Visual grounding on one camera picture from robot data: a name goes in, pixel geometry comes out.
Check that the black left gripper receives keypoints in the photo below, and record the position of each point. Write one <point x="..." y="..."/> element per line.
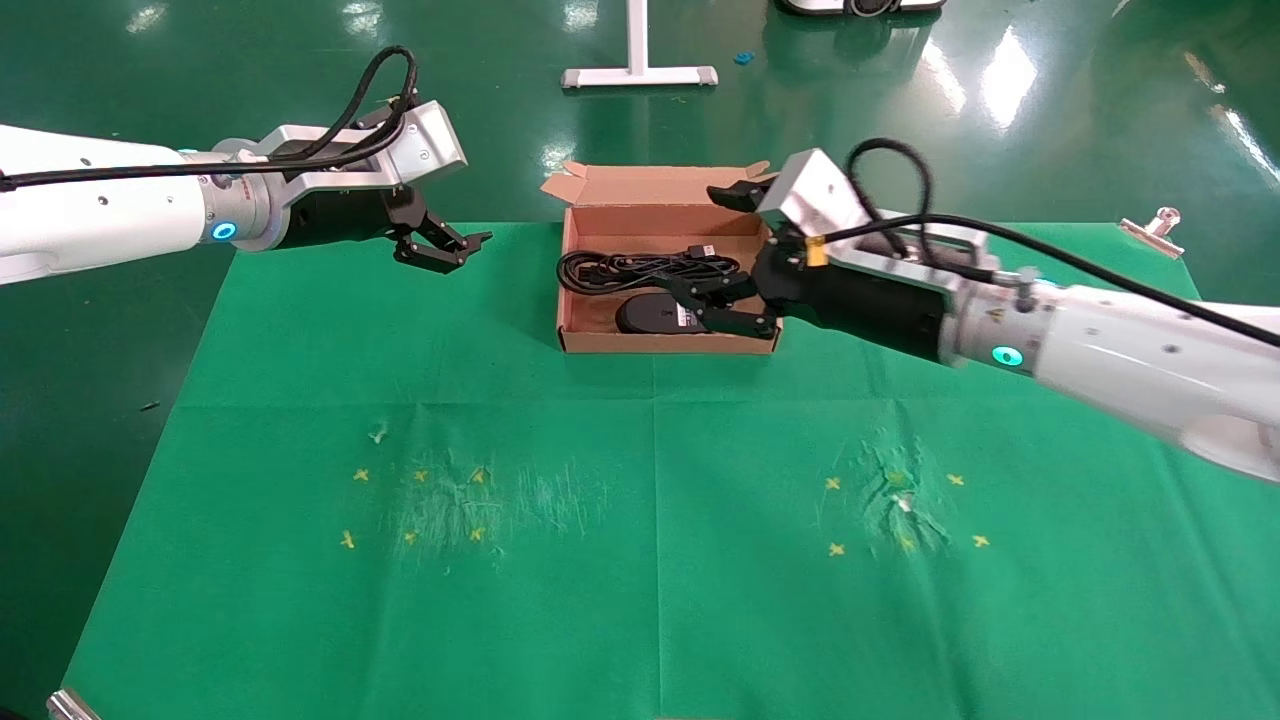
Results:
<point x="335" y="218"/>

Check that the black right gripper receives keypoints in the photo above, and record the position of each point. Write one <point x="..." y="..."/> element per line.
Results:
<point x="860" y="300"/>

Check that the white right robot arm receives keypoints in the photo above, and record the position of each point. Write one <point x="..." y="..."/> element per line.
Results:
<point x="1150" y="360"/>

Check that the open brown cardboard box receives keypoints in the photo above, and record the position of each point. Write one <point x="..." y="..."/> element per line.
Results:
<point x="650" y="343"/>

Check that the white T-shaped stand base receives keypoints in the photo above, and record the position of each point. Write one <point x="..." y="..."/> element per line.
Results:
<point x="636" y="75"/>

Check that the green table cloth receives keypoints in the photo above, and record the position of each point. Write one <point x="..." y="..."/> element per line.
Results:
<point x="660" y="500"/>

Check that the white and black machine base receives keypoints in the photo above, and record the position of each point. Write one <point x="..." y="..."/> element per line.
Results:
<point x="860" y="6"/>

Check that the silver binder clip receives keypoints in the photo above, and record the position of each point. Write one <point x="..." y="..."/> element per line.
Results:
<point x="68" y="708"/>
<point x="1150" y="235"/>

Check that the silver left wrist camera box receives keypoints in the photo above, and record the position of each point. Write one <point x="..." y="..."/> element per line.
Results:
<point x="430" y="145"/>

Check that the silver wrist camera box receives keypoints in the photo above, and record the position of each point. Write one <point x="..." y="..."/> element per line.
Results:
<point x="815" y="195"/>
<point x="430" y="145"/>

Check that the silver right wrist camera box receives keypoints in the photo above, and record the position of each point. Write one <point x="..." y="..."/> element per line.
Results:
<point x="815" y="195"/>

